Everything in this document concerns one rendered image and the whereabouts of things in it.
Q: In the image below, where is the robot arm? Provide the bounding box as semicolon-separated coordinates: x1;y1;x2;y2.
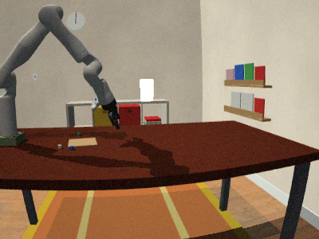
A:
0;5;114;136

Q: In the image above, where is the tan square mat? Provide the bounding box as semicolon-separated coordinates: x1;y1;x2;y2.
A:
68;138;97;147

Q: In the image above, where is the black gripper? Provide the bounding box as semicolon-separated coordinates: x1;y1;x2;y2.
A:
101;98;120;130

